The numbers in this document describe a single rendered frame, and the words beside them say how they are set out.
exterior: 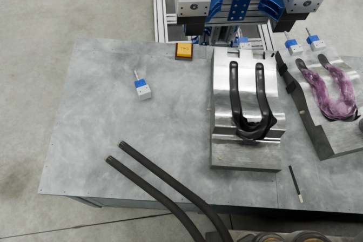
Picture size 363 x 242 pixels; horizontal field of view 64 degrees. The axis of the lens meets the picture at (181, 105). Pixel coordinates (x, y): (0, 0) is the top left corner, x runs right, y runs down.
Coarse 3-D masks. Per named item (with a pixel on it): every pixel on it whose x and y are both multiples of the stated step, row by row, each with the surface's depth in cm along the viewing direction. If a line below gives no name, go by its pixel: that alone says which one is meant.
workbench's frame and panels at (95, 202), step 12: (96, 204) 163; (108, 204) 162; (120, 204) 158; (132, 204) 154; (144, 204) 151; (156, 204) 147; (180, 204) 141; (192, 204) 138; (264, 216) 176; (276, 216) 169; (288, 216) 168; (300, 216) 163; (312, 216) 157; (324, 216) 153; (336, 216) 143; (348, 216) 145; (360, 216) 145
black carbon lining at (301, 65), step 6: (300, 60) 128; (324, 60) 129; (300, 66) 127; (306, 66) 126; (324, 66) 127; (354, 114) 117; (330, 120) 115; (336, 120) 115; (342, 120) 110; (348, 120) 115; (354, 120) 111
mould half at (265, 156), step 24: (216, 48) 124; (216, 72) 120; (240, 72) 120; (216, 96) 114; (240, 96) 115; (216, 120) 106; (216, 144) 110; (240, 144) 110; (264, 144) 111; (216, 168) 111; (240, 168) 108; (264, 168) 107
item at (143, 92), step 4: (136, 72) 124; (136, 76) 124; (140, 80) 122; (144, 80) 122; (136, 84) 121; (140, 84) 121; (144, 84) 121; (136, 88) 119; (140, 88) 119; (144, 88) 119; (148, 88) 119; (140, 92) 118; (144, 92) 118; (148, 92) 118; (140, 96) 119; (144, 96) 120; (148, 96) 121; (140, 100) 122
